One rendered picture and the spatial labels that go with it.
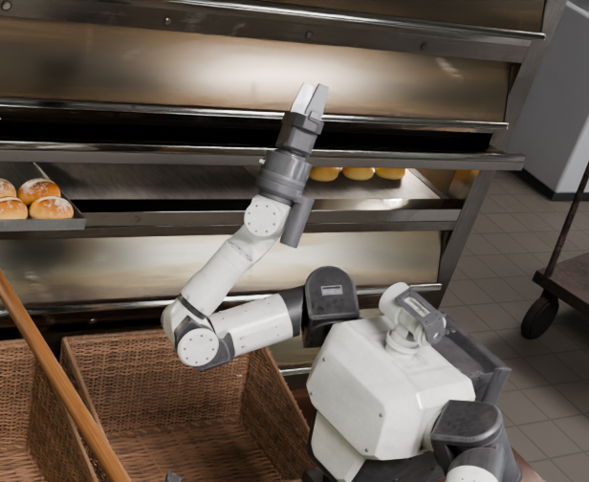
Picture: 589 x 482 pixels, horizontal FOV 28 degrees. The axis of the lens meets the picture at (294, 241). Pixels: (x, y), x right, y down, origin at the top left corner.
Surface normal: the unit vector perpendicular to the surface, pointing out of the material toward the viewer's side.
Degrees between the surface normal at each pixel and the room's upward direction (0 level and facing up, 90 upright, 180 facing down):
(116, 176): 0
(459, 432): 36
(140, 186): 0
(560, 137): 90
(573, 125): 90
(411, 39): 90
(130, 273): 70
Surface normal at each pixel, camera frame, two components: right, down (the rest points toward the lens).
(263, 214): -0.14, 0.00
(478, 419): -0.33, -0.80
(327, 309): 0.06, -0.51
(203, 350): 0.35, 0.40
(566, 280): 0.29, -0.85
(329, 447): -0.77, 0.07
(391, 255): 0.57, 0.21
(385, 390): -0.33, -0.55
